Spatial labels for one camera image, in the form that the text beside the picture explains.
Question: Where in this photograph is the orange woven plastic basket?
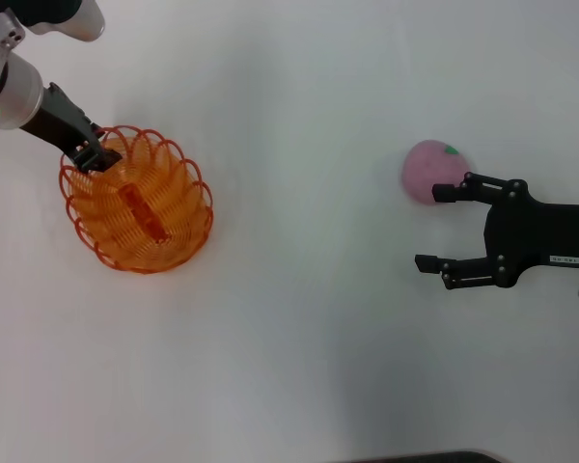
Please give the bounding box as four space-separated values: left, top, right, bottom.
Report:
59 124 216 276

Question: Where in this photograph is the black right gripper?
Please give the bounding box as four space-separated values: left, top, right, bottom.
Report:
413 170 579 292

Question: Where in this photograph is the pink toy peach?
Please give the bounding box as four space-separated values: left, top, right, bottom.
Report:
400 139 477 208

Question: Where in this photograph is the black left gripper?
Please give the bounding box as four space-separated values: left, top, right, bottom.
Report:
19 81 124 176

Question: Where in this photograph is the black robot torso edge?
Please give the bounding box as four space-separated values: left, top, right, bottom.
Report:
350 449 507 463

